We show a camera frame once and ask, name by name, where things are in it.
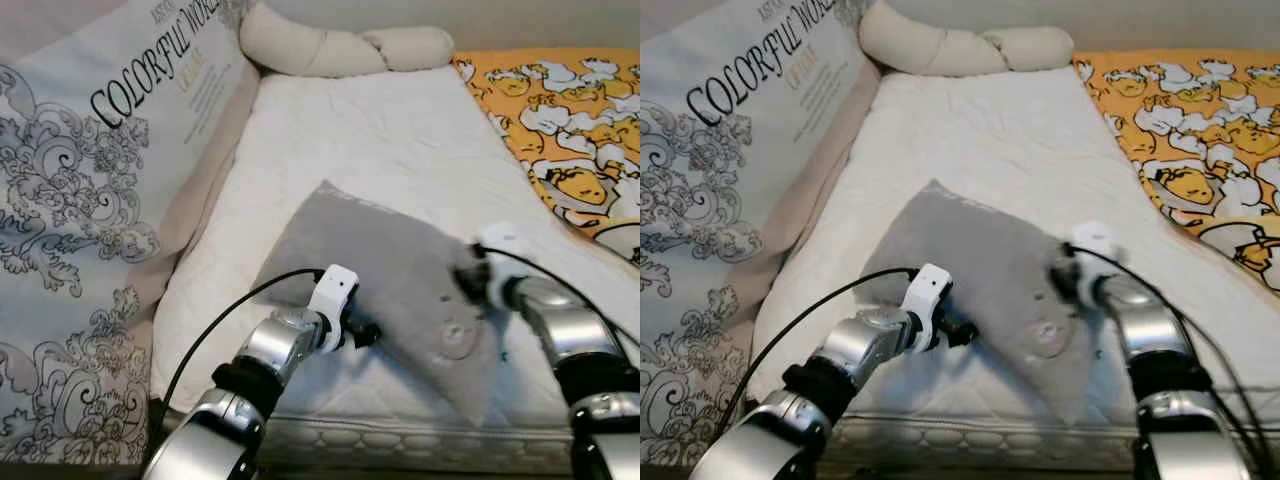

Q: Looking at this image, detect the grey pillow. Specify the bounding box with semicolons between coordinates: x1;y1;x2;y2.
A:
248;179;503;430
858;179;1098;428

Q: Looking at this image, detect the yellow egg print blanket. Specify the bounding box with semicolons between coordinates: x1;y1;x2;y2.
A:
1071;50;1280;293
451;50;641;264

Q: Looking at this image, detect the white quilted mattress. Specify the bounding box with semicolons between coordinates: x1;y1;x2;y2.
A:
748;63;1280;473
148;63;641;473

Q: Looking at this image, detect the beige twisted bolster pillow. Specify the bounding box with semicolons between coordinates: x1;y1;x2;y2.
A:
237;1;457;80
857;1;1077;80

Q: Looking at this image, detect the large printed grey cushion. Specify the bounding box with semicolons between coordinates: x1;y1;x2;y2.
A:
0;0;263;468
640;0;883;468

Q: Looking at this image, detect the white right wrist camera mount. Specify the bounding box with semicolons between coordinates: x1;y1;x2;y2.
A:
1064;221;1128;306
470;221;538;311

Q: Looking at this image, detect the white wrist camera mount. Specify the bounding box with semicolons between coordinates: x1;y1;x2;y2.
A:
899;262;952;353
1064;221;1128;306
470;221;538;311
305;263;360;353

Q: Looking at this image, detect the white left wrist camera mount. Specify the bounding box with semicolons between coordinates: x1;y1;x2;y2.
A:
305;263;360;353
899;262;952;353

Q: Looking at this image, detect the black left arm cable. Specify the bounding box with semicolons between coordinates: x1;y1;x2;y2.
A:
155;266;329;451
730;266;917;441

